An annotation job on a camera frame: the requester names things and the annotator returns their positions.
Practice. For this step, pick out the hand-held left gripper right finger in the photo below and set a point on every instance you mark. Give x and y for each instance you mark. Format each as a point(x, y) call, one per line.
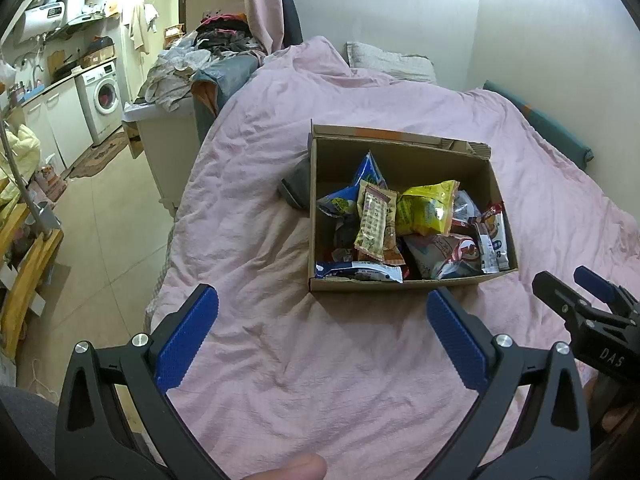
point(457, 340)

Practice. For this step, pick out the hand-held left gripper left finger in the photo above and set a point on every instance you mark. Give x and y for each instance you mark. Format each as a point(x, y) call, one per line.
point(187, 340)

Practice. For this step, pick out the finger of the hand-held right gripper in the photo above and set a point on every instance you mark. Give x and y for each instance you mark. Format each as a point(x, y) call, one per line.
point(550, 287)
point(595, 281)

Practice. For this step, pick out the white red-blue print packet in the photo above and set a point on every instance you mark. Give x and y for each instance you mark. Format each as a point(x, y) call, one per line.
point(435, 255)

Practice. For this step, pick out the dark blue white-striped packet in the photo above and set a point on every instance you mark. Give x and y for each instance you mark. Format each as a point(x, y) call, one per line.
point(360, 274)

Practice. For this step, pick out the yellow snack packet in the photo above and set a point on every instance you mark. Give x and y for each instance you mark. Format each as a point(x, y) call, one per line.
point(425, 207)

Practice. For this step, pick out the tan cartoon snack packet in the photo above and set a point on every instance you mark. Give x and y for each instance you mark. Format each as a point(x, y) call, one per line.
point(375, 225)

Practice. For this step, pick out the red snack packet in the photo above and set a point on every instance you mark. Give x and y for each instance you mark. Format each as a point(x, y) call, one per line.
point(330, 254)

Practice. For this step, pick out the cardboard box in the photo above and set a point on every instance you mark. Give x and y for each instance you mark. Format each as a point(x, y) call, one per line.
point(430, 165)

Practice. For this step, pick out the blue green-lettered chips bag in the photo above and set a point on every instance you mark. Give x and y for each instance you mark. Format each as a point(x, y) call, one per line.
point(370, 172)

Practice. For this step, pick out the person's right hand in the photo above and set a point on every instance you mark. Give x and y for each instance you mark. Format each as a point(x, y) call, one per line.
point(615, 425)

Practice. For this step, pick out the person's left hand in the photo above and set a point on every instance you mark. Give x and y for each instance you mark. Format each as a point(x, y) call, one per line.
point(295, 469)

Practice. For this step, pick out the pink blanket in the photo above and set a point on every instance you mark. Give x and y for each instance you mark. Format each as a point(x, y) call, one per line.
point(250, 185)

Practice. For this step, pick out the teal bolster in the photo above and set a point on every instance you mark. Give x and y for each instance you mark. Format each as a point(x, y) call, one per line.
point(545, 120)

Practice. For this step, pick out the wooden rack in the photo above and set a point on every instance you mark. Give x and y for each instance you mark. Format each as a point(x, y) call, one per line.
point(32, 270)

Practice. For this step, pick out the person's grey clothing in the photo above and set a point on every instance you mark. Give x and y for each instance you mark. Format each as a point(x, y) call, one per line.
point(25, 435)

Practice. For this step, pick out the metal clamp pole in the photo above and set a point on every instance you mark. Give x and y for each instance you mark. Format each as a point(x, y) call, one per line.
point(45, 215)

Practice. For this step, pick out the dark grey object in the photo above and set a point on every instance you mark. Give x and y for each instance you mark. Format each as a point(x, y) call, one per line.
point(297, 185)

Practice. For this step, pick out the white storage chest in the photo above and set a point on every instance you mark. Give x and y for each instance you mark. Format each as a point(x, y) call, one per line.
point(170, 150)

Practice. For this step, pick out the patterned floor rug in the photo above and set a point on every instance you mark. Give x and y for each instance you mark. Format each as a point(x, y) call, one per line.
point(100, 157)

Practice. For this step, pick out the yellow quilt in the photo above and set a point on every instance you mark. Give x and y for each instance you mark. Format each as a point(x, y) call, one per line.
point(20, 160)

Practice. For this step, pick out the white kitchen cabinet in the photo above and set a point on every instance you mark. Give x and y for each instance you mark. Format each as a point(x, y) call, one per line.
point(55, 120)

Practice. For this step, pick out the white washing machine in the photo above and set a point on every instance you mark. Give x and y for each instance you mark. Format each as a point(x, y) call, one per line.
point(102, 95)

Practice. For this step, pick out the light clothes pile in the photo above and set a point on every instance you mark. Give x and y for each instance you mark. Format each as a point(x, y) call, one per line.
point(170, 70)

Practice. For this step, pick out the grey patterned pillow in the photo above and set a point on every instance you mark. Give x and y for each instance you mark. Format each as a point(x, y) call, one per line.
point(390, 62)

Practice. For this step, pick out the brown box on washer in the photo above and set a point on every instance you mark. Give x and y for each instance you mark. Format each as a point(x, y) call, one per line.
point(97, 56)

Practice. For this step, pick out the dark clothes pile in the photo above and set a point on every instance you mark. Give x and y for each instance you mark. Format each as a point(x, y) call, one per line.
point(227, 30)

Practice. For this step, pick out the hanging cream towel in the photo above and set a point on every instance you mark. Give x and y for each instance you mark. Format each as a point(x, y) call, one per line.
point(142, 25)

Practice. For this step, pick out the pink hanging cloth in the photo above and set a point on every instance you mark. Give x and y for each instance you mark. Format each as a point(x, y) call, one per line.
point(260, 0)

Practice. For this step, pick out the dark upright panel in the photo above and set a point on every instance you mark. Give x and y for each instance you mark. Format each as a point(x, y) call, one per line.
point(290, 5)

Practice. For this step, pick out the white water heater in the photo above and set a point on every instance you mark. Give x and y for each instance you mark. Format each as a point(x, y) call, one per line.
point(45, 15)

